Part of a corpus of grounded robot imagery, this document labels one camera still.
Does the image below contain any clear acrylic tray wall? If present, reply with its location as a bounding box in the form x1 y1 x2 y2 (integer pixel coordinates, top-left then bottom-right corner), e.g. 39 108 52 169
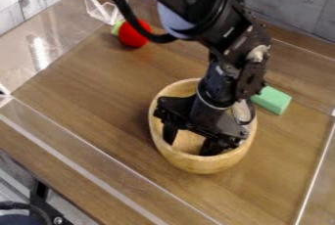
0 0 335 225

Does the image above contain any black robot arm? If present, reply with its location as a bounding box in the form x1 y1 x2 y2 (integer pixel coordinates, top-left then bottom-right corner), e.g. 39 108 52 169
155 0 271 156

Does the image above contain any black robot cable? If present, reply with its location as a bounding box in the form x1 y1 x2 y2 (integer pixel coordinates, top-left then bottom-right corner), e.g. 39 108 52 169
97 0 179 44

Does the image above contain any red fruit with green stem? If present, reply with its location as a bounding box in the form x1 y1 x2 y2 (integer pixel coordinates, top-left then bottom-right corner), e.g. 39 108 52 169
112 21 148 48

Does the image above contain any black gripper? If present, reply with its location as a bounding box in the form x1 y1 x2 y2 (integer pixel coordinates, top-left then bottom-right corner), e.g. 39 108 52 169
153 95 250 157

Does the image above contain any wooden bowl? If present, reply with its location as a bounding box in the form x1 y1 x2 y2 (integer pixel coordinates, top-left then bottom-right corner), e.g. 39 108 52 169
148 78 258 174

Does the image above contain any black table clamp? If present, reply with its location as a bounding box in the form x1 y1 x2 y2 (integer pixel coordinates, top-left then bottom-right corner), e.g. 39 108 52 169
0 180 77 225

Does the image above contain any green rectangular block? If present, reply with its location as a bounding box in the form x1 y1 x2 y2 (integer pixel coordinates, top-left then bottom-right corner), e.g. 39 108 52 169
251 86 293 115

